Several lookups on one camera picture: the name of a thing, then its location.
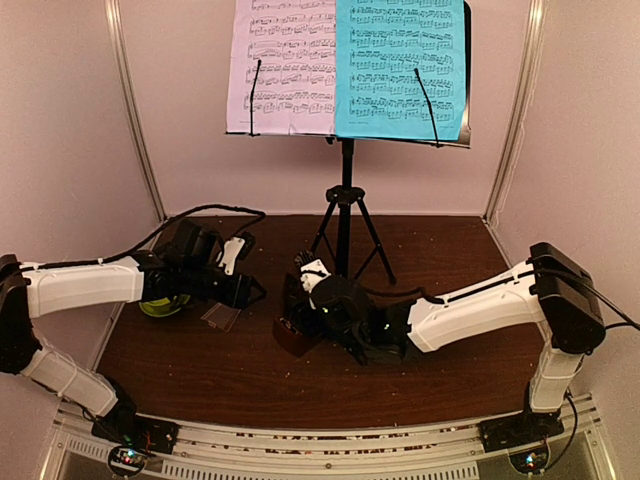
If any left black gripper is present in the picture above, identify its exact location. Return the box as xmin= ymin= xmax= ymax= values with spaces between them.
xmin=181 ymin=261 xmax=266 ymax=309

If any brown wooden metronome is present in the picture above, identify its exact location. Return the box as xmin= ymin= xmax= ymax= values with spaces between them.
xmin=272 ymin=273 xmax=323 ymax=357

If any clear plastic metronome cover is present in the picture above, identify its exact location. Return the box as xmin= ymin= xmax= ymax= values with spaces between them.
xmin=201 ymin=303 xmax=241 ymax=333

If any black music stand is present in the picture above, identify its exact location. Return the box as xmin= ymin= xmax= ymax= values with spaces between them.
xmin=231 ymin=1 xmax=471 ymax=275

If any lilac sheet music page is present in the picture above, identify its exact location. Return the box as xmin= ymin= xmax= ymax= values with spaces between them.
xmin=226 ymin=0 xmax=337 ymax=136

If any blue sheet music page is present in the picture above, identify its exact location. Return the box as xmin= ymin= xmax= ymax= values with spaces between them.
xmin=335 ymin=0 xmax=467 ymax=142

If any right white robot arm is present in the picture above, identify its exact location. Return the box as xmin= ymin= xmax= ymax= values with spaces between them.
xmin=284 ymin=242 xmax=606 ymax=442

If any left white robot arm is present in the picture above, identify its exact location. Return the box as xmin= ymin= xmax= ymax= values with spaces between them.
xmin=1 ymin=219 xmax=266 ymax=444

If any green bowl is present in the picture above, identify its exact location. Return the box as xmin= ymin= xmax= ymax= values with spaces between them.
xmin=139 ymin=294 xmax=191 ymax=318

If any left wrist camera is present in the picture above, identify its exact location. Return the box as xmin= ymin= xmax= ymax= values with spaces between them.
xmin=215 ymin=231 xmax=256 ymax=276

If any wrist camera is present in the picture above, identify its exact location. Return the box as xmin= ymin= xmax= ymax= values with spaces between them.
xmin=294 ymin=250 xmax=331 ymax=293
xmin=215 ymin=231 xmax=256 ymax=276

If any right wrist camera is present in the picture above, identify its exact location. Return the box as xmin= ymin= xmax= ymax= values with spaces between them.
xmin=294 ymin=250 xmax=331 ymax=293

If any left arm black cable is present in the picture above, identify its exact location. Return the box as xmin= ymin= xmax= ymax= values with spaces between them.
xmin=19 ymin=202 xmax=267 ymax=274

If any aluminium front rail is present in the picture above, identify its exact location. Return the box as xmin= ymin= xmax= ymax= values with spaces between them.
xmin=38 ymin=395 xmax=621 ymax=479

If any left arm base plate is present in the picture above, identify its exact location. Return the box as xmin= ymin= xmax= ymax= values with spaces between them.
xmin=91 ymin=415 xmax=180 ymax=454

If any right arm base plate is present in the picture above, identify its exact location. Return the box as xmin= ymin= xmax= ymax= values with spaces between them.
xmin=478 ymin=414 xmax=564 ymax=453

